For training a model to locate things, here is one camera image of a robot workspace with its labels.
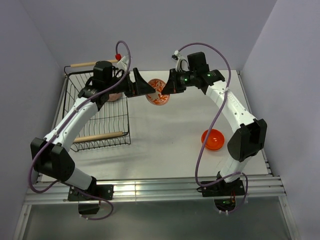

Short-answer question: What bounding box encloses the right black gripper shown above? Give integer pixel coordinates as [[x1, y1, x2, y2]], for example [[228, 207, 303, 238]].
[[162, 68, 197, 94]]

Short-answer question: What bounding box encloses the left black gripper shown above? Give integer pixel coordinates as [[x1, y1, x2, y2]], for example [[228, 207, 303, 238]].
[[105, 68, 156, 98]]

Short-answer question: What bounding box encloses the orange white patterned bowl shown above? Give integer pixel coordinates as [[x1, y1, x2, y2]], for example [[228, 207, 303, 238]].
[[146, 78, 170, 106]]

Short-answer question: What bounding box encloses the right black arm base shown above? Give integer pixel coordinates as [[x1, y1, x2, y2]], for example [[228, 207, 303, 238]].
[[196, 178, 246, 212]]

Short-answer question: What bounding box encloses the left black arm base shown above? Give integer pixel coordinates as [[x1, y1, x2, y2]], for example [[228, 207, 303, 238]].
[[67, 184, 114, 217]]

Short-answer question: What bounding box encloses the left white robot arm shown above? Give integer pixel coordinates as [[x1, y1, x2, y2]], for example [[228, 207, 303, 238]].
[[30, 60, 155, 200]]

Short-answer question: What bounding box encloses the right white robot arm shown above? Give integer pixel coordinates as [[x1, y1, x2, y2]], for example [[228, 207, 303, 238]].
[[161, 50, 267, 195]]

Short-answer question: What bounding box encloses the plain orange bowl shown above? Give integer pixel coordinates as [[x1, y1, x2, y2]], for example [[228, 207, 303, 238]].
[[205, 129, 225, 151]]

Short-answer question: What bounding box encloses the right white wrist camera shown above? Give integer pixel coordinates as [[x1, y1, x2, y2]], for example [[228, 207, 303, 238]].
[[171, 50, 188, 72]]

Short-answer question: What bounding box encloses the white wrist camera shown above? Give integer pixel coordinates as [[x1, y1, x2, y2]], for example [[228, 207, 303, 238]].
[[171, 50, 188, 72], [116, 55, 131, 72]]

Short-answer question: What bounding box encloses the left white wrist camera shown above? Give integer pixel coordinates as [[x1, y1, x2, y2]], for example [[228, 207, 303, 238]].
[[116, 55, 131, 72]]

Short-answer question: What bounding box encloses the black wire dish rack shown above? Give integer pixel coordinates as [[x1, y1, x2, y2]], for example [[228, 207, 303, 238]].
[[57, 66, 131, 152]]

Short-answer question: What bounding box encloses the far wooden rack handle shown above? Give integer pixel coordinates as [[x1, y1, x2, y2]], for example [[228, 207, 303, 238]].
[[69, 59, 118, 68]]

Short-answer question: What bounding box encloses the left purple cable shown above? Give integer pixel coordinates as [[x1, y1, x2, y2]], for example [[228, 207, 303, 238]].
[[27, 40, 131, 221]]

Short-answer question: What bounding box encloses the purple cable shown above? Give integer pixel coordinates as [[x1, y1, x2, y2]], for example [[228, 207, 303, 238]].
[[178, 43, 249, 215], [27, 40, 131, 221]]

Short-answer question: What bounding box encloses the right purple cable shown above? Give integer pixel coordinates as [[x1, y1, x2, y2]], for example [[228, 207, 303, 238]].
[[178, 43, 249, 215]]

